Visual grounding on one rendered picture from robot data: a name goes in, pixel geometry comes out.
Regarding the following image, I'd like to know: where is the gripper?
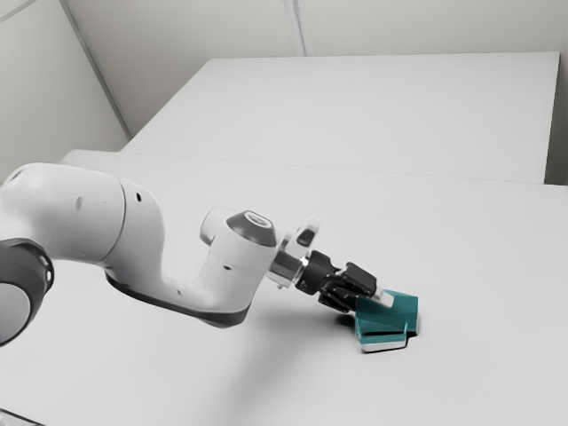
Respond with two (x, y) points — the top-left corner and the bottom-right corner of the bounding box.
(296, 249), (396, 314)

